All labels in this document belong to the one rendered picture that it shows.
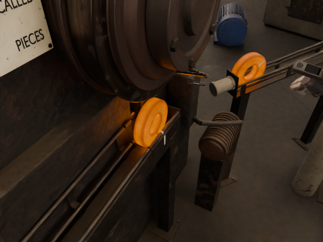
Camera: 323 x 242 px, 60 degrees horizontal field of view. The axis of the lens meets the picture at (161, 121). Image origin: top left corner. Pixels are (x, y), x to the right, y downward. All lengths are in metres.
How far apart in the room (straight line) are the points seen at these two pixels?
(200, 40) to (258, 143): 1.32
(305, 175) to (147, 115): 1.06
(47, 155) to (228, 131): 0.76
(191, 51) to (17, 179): 0.45
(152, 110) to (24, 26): 0.41
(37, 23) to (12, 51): 0.07
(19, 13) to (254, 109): 1.88
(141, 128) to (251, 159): 1.13
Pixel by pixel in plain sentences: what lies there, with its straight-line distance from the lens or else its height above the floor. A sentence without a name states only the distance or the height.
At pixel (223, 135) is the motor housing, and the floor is 0.53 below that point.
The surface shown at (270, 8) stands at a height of 0.21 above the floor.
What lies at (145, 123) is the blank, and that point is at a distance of 0.80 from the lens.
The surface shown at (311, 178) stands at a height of 0.15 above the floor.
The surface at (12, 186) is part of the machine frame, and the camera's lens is 0.62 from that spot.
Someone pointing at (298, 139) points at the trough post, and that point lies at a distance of 2.06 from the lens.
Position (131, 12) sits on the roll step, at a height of 1.15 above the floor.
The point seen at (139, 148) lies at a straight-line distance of 0.90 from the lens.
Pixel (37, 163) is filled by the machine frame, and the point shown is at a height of 0.87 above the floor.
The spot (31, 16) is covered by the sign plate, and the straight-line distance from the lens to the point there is 0.57.
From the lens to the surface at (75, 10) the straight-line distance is 0.50.
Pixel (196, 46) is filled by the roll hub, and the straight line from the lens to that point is 0.68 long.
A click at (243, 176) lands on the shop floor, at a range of 1.72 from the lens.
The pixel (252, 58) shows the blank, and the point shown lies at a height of 0.77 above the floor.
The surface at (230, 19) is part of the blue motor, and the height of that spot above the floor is 0.31.
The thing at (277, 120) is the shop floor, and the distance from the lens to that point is 2.16.
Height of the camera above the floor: 1.32
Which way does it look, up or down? 41 degrees down
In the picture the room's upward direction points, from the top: straight up
